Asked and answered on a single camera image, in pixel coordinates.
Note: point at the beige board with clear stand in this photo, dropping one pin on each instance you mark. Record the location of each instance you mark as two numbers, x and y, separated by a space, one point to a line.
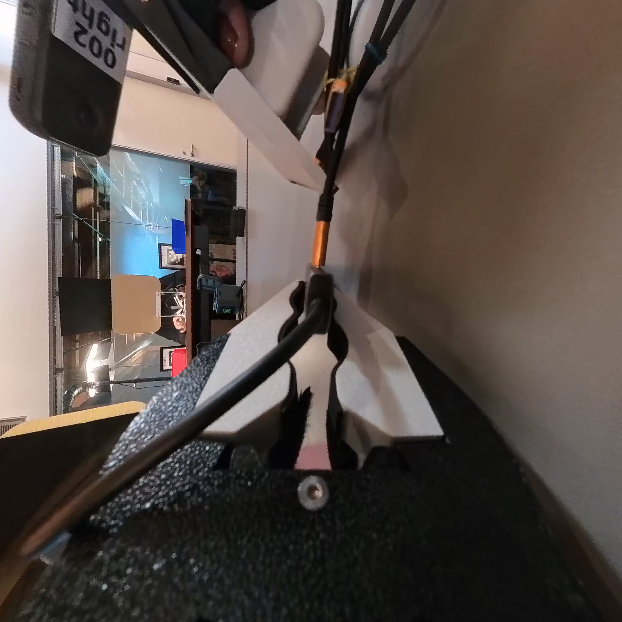
136 303

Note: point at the framed picture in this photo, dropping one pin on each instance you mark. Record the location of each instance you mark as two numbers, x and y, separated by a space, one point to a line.
172 255

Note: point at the black panel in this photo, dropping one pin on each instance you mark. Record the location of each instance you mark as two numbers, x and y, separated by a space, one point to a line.
85 306

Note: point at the cardboard box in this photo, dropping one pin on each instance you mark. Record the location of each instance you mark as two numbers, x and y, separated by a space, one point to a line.
223 257

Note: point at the glass partition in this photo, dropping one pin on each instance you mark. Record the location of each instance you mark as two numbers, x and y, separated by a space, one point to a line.
136 194

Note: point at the red bin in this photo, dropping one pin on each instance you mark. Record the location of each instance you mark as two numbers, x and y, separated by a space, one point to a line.
179 362

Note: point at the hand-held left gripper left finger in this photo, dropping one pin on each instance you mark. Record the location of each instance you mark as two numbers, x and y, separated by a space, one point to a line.
252 413

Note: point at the small power station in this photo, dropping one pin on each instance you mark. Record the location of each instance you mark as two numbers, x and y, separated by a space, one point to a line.
228 301
207 283

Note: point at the blue bin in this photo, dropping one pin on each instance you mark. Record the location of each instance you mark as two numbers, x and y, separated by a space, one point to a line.
179 238

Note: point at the dark wooden desk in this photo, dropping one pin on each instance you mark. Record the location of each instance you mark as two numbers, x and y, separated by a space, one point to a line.
194 243

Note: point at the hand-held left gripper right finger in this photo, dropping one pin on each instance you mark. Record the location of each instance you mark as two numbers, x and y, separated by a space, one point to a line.
388 388

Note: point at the studio light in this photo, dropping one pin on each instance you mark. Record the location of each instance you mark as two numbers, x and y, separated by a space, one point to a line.
99 354

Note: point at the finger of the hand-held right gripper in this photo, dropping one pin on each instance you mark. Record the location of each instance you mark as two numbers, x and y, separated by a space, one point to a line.
272 136

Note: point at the small framed sign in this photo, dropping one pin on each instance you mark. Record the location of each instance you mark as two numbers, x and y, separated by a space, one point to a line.
166 358

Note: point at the rounded light board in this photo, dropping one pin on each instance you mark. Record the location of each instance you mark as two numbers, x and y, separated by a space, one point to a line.
73 418

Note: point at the wall vent grille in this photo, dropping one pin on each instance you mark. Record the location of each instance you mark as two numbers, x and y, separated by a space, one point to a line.
13 425

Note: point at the person's right hand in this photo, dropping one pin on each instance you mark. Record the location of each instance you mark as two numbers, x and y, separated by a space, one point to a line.
235 34

